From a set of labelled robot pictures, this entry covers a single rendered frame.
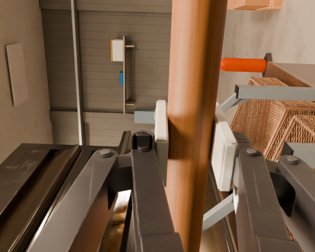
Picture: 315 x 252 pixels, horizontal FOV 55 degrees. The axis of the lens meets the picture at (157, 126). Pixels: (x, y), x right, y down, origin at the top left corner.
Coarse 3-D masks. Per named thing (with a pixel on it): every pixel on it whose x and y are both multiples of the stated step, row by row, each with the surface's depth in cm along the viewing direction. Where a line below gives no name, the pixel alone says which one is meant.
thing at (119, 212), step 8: (128, 136) 173; (128, 144) 168; (120, 152) 155; (128, 152) 165; (120, 192) 134; (128, 192) 152; (120, 200) 132; (128, 200) 149; (120, 208) 130; (112, 216) 115; (120, 216) 128; (112, 224) 114; (120, 224) 126; (104, 232) 102; (112, 232) 112; (120, 232) 125; (104, 240) 101; (112, 240) 111; (120, 240) 123; (104, 248) 100; (112, 248) 110
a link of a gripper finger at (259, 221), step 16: (240, 160) 15; (256, 160) 15; (240, 176) 14; (256, 176) 13; (240, 192) 13; (256, 192) 12; (272, 192) 12; (240, 208) 13; (256, 208) 11; (272, 208) 11; (240, 224) 13; (256, 224) 10; (272, 224) 10; (240, 240) 12; (256, 240) 9; (272, 240) 9; (288, 240) 9
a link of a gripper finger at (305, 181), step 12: (288, 156) 15; (288, 168) 14; (300, 168) 14; (288, 180) 14; (300, 180) 13; (312, 180) 13; (300, 192) 13; (312, 192) 12; (288, 204) 15; (300, 204) 13; (312, 204) 12; (288, 216) 14; (300, 216) 13; (312, 216) 12; (300, 228) 13; (312, 228) 12; (300, 240) 13; (312, 240) 12
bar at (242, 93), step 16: (240, 96) 106; (256, 96) 106; (272, 96) 106; (288, 96) 106; (304, 96) 106; (288, 144) 63; (304, 144) 63; (304, 160) 62; (224, 208) 68; (208, 224) 69
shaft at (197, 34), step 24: (192, 0) 15; (216, 0) 15; (192, 24) 16; (216, 24) 16; (192, 48) 16; (216, 48) 17; (192, 72) 17; (216, 72) 17; (168, 96) 19; (192, 96) 17; (216, 96) 18; (168, 120) 19; (192, 120) 18; (168, 144) 19; (192, 144) 18; (168, 168) 20; (192, 168) 19; (168, 192) 21; (192, 192) 20; (192, 216) 21; (192, 240) 22
